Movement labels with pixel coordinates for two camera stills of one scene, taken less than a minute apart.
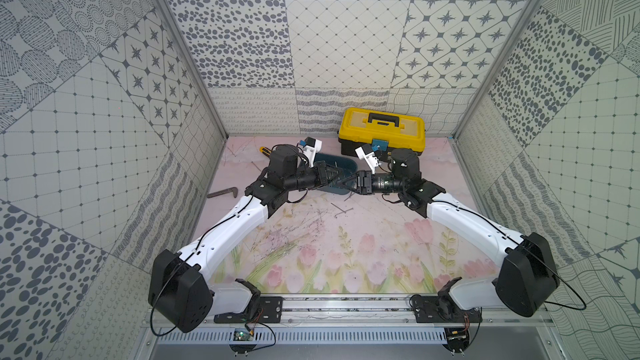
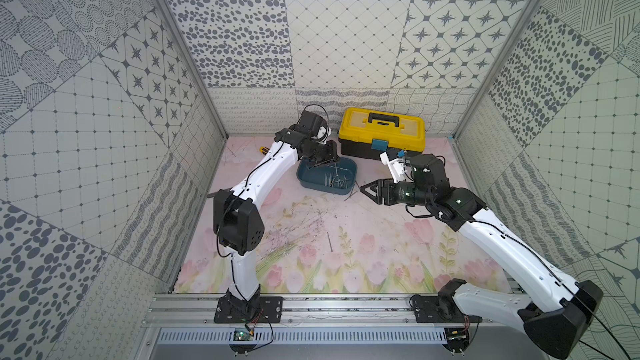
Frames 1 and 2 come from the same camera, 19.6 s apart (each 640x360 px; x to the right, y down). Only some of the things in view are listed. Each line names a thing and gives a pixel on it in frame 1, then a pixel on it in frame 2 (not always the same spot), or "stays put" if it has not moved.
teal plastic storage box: (348, 166) stays put
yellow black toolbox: (381, 130) stays put
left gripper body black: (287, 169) to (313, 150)
